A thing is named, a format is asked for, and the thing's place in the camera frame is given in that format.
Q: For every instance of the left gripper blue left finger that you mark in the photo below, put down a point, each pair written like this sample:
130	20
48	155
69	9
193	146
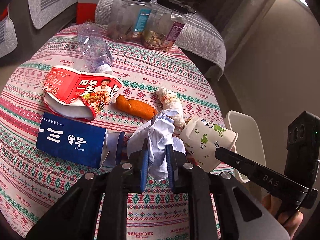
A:
144	165

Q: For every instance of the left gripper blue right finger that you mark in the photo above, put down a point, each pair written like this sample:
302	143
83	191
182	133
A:
172	167

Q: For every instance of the white blue paper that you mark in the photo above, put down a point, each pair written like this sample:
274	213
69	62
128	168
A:
159	133

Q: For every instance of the clear plastic water bottle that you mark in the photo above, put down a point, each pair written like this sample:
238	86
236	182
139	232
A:
94	49

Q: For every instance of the white plastic trash bin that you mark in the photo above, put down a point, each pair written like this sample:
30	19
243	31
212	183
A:
248	144

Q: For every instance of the person right hand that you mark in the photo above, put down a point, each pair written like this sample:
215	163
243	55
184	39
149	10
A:
291	224

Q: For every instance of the white floral paper cup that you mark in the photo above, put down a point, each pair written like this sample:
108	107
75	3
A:
202	138

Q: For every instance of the dark blue carton box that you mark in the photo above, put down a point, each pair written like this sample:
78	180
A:
79	142

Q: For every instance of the white rolled tissue wad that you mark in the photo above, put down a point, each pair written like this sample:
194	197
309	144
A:
171	102

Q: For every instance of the red instant noodle cup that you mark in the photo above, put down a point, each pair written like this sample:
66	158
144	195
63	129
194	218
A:
79	95

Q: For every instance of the grey quilted sofa seat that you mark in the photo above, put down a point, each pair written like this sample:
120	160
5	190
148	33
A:
198	37

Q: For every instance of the clear jar purple label nuts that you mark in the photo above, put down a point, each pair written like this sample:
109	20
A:
164	25

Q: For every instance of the clear jar teal label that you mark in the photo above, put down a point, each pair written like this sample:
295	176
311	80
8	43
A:
128	19

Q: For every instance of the red box beside sofa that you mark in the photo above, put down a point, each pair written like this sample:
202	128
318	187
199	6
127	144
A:
85	12

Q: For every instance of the grey curtain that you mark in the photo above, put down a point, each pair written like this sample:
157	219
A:
237	21

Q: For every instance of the grey striped sofa cover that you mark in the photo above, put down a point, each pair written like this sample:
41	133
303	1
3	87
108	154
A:
26	25

